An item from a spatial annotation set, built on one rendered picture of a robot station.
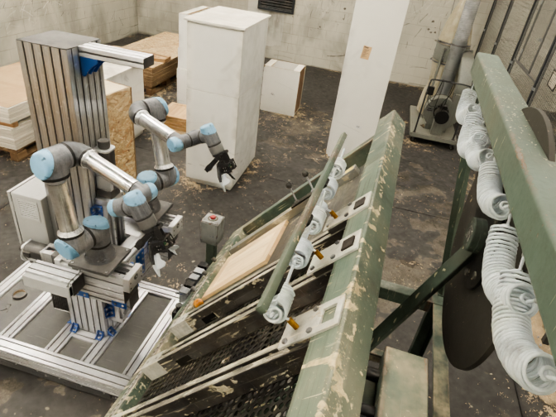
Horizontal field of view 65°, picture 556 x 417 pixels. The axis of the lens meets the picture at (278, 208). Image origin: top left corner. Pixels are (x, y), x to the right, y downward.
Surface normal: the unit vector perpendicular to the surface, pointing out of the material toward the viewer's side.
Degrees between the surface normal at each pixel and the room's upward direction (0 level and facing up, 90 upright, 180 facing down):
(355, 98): 90
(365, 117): 90
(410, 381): 0
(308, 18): 90
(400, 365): 0
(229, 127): 90
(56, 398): 0
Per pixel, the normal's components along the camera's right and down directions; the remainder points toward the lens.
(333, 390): 0.70, -0.47
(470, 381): 0.12, -0.83
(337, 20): -0.25, 0.50
